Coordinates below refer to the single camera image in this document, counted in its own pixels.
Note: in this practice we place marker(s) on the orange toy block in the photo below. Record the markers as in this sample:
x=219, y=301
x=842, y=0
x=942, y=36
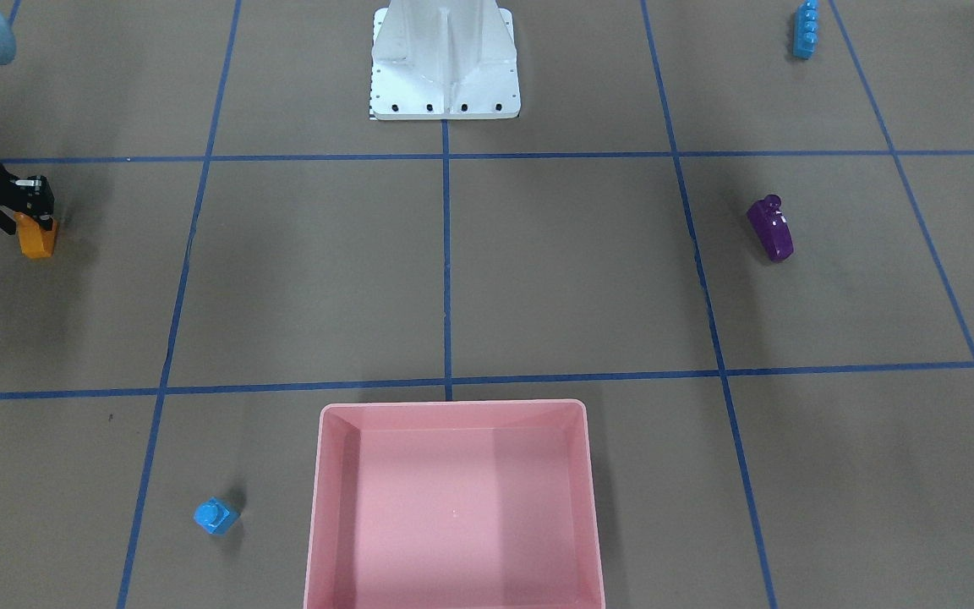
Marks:
x=34, y=240

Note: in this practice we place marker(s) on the small blue toy block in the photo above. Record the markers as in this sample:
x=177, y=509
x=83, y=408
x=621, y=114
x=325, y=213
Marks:
x=215, y=516

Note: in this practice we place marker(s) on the purple toy block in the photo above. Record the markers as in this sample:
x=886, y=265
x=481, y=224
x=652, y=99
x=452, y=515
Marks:
x=771, y=227

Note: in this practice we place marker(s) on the pink plastic box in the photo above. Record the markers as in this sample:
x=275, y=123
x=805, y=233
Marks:
x=467, y=504

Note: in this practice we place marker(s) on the long blue toy block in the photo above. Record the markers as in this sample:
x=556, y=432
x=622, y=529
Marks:
x=806, y=29

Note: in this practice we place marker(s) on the white metal mount base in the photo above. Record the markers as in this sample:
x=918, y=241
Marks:
x=444, y=60

